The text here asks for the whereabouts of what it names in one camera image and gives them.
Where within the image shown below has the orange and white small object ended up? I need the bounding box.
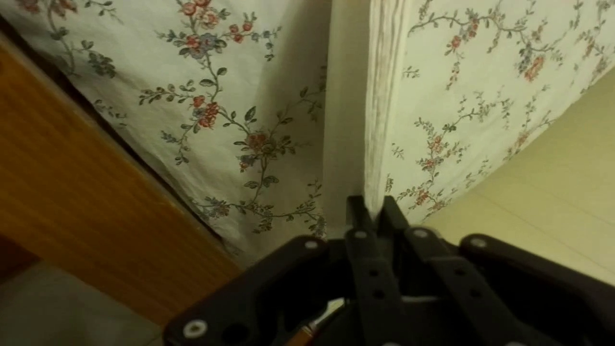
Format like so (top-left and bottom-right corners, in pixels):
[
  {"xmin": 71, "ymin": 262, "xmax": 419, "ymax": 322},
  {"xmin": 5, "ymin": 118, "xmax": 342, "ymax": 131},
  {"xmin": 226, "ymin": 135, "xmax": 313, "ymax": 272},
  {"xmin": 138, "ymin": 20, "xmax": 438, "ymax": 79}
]
[{"xmin": 284, "ymin": 297, "xmax": 347, "ymax": 346}]

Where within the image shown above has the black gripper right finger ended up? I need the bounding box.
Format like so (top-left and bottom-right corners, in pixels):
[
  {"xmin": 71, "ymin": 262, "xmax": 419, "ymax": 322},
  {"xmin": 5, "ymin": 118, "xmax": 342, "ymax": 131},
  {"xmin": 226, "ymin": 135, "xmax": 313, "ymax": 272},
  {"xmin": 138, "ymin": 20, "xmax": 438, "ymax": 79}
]
[{"xmin": 376, "ymin": 195, "xmax": 615, "ymax": 346}]

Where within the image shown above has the floral bed sheet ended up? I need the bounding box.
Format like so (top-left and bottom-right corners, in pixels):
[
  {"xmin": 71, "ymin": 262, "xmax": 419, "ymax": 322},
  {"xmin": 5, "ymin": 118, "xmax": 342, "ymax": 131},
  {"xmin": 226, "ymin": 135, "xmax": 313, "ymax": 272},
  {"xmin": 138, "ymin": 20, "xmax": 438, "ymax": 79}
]
[{"xmin": 0, "ymin": 0, "xmax": 615, "ymax": 268}]

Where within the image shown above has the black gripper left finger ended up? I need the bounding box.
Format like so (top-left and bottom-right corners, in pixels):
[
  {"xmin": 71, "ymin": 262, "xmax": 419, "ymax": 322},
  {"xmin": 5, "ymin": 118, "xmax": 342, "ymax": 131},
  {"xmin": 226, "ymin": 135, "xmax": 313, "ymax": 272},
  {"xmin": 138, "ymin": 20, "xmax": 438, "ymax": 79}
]
[{"xmin": 161, "ymin": 195, "xmax": 413, "ymax": 346}]

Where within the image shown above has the wooden board edge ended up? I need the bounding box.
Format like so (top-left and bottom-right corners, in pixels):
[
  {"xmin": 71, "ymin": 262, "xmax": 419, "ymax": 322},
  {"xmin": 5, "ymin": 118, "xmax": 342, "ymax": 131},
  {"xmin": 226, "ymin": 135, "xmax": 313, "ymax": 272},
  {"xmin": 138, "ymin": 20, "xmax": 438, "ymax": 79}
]
[{"xmin": 0, "ymin": 37, "xmax": 242, "ymax": 327}]

